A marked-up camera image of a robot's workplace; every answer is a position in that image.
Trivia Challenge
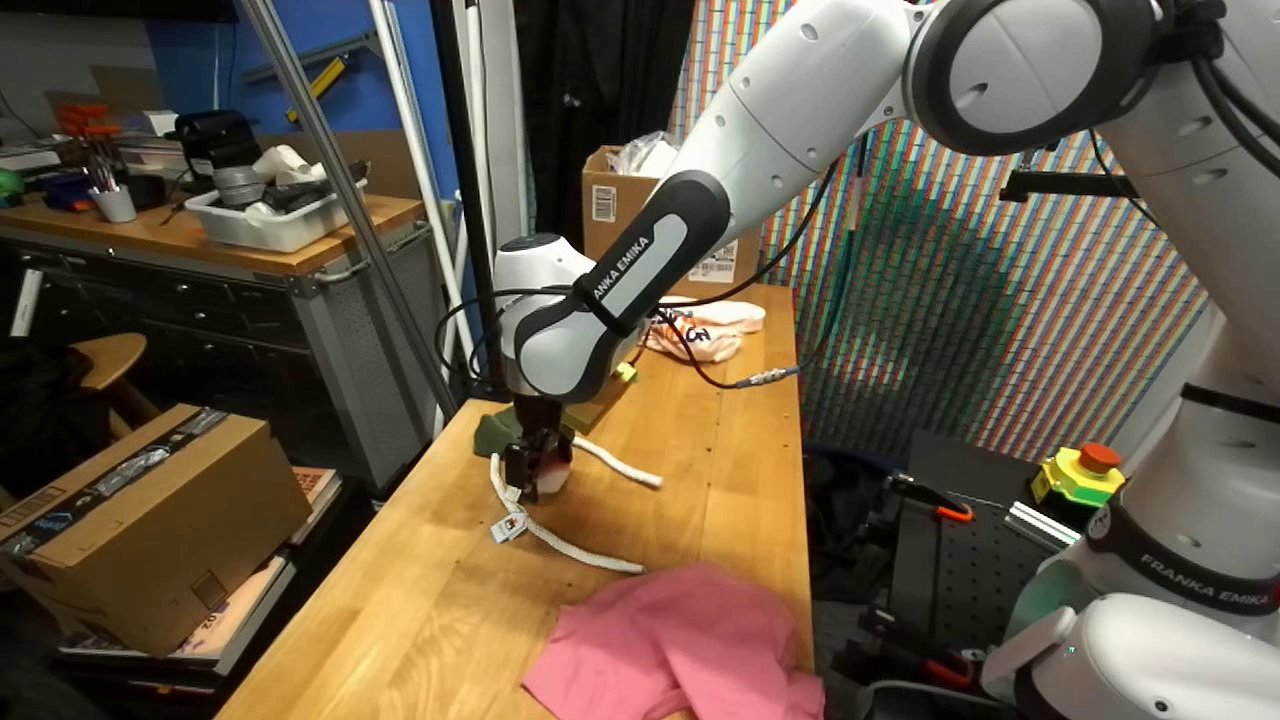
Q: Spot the cardboard box with black tape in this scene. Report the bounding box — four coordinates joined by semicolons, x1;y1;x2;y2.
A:
0;400;313;658

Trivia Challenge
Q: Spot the yellow red emergency stop button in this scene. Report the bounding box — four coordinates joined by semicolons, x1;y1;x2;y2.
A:
1033;438;1134;514

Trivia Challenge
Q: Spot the white moulded part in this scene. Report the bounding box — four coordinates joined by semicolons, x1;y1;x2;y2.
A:
214;141;334;211

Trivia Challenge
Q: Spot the black clamp orange handle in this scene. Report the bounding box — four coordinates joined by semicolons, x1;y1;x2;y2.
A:
890;473;986;527
873;606;986;694

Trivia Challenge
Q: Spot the black control box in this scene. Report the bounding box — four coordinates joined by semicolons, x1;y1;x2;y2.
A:
886;434;1074;671

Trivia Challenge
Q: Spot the silver metal pole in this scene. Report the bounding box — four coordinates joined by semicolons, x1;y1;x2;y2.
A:
238;0;466;415

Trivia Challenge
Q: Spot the white plastic sheet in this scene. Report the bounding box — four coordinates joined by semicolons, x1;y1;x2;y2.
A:
614;129;694;182

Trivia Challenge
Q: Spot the black device on bench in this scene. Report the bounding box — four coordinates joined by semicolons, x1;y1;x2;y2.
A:
171;107;265;174

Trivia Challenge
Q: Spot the white cup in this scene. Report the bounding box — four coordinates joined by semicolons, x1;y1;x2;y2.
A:
89;176;139;229

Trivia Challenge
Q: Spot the black camera mounting bar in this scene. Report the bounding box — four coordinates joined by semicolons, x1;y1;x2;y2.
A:
1002;168;1135;209

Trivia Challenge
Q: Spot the white tube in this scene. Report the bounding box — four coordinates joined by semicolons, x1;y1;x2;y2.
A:
370;0;487;392

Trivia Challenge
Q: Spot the white plastic tray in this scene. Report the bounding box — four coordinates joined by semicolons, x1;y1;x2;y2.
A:
179;176;356;257

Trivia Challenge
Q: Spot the black curtain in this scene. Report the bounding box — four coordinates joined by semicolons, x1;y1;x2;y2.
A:
514;0;703;257

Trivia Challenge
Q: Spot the pink cloth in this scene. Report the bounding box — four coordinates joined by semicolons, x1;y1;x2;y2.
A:
518;561;829;720

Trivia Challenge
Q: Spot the white rope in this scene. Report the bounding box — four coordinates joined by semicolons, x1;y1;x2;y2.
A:
484;434;669;580

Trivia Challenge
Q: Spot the wooden stool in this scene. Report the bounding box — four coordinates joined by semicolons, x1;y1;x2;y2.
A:
66;330;155;443

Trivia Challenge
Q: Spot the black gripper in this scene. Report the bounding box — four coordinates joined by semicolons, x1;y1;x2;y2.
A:
514;392;582;500

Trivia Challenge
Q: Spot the black vertical post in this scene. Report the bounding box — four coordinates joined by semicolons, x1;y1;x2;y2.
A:
423;0;527;409

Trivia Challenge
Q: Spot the open cardboard box with label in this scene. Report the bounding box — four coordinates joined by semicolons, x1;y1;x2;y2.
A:
582;141;771;299

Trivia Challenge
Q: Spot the wooden workbench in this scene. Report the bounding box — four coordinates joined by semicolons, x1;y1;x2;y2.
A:
0;191;454;491

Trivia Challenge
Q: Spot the white panel strip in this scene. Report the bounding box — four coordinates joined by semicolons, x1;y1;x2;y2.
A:
454;0;535;344

